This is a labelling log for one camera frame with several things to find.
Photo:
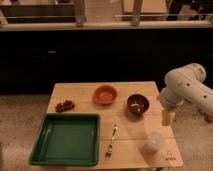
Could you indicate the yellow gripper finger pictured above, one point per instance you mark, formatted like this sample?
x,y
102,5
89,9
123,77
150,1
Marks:
x,y
167,117

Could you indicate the dark brown bowl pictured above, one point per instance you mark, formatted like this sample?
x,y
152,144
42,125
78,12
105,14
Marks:
x,y
137,104

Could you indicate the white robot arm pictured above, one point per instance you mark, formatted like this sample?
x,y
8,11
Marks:
x,y
185,83

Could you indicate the green plastic tray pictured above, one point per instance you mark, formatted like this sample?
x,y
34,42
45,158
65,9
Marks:
x,y
67,140

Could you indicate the white plastic cup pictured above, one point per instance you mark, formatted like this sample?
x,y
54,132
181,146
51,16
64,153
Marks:
x,y
155,141

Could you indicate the wooden table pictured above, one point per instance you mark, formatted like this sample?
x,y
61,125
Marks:
x,y
128,145

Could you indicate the silver fork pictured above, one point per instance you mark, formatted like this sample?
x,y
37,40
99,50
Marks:
x,y
110,147

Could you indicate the orange bowl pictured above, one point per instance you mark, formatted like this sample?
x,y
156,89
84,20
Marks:
x,y
105,95

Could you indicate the bunch of dark grapes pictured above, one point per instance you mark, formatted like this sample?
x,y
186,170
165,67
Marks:
x,y
65,106

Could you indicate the black cabinet front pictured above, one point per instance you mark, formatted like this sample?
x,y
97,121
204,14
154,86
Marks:
x,y
34,61

